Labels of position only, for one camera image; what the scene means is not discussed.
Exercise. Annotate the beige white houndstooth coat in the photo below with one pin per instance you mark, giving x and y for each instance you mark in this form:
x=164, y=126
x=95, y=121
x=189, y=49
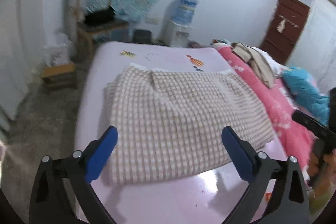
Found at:
x=170, y=123

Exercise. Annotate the white curtain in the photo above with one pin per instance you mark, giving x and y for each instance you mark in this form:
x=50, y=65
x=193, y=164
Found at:
x=22, y=39

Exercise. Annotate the white water dispenser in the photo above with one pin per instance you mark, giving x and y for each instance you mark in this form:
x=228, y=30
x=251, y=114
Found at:
x=176, y=35

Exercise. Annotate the pink bed sheet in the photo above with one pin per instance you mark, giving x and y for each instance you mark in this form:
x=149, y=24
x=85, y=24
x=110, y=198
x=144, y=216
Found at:
x=205, y=198

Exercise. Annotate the white plastic bag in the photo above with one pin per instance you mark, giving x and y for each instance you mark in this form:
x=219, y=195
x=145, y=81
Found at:
x=59, y=53

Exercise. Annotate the white garment on bed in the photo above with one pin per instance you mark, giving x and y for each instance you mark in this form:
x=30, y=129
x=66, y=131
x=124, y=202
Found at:
x=275, y=67

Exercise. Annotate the black item on chair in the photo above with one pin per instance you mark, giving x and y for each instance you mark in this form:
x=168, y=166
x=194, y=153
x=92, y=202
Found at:
x=100, y=17

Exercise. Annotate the pink floral blanket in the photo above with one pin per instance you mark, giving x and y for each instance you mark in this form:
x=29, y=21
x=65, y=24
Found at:
x=280, y=105

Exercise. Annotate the teal blue garment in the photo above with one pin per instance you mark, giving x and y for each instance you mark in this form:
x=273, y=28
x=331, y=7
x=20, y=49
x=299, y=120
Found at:
x=305, y=92

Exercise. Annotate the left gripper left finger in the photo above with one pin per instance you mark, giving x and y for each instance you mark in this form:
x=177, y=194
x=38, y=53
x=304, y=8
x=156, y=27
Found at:
x=49, y=201

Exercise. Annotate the beige garment on bed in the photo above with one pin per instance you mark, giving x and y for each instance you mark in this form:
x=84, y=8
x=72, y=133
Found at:
x=257, y=63

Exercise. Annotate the blue water bottle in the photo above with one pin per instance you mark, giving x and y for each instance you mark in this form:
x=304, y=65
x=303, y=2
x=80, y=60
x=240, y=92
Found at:
x=182, y=11

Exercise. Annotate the brown wooden door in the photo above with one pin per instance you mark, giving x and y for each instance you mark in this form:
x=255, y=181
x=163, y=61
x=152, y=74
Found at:
x=285, y=29

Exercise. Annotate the wall power socket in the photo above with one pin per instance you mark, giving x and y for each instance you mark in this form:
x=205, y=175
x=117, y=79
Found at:
x=153, y=21

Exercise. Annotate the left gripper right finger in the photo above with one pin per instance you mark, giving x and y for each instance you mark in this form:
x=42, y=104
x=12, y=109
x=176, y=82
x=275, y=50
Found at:
x=288, y=202

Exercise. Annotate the small wooden stool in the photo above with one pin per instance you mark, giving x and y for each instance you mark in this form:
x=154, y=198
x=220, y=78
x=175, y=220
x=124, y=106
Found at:
x=62, y=76

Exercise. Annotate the wooden chair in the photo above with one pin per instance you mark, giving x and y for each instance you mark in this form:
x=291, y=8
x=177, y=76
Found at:
x=87, y=34

